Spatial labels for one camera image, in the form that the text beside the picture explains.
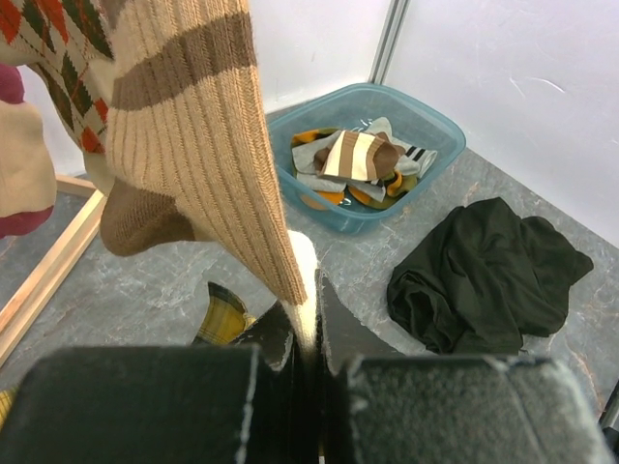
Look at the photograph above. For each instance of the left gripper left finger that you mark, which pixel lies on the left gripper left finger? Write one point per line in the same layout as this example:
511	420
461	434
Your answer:
159	404

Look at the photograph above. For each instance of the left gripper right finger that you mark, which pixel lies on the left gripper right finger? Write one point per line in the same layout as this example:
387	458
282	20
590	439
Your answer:
381	406

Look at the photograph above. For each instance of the brown beige striped sock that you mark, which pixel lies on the brown beige striped sock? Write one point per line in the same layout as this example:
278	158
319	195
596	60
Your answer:
364	156

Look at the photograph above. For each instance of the olive striped sock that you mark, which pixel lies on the olive striped sock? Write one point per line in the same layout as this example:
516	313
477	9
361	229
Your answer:
324	135
377	195

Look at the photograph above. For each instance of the grey sock black stripes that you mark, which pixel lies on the grey sock black stripes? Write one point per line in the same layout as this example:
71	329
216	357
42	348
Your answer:
316	166

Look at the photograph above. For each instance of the olive striped sock front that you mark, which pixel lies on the olive striped sock front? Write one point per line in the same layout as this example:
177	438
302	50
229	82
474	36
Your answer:
324	135

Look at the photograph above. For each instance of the yellow plaid shirt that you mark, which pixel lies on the yellow plaid shirt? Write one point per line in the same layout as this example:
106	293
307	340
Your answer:
226	318

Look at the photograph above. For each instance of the black garment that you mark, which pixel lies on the black garment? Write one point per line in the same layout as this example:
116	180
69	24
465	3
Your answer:
483	279

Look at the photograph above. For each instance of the blue plastic basin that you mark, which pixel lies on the blue plastic basin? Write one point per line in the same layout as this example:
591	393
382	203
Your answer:
354	108

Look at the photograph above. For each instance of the cream purple striped sock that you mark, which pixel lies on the cream purple striped sock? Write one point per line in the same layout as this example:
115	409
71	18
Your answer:
28	184

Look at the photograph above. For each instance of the argyle orange beige sock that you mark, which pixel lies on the argyle orange beige sock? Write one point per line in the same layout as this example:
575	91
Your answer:
65	44

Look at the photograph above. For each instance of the wooden drying rack frame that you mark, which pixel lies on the wooden drying rack frame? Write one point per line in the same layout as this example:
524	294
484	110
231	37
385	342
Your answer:
29	300

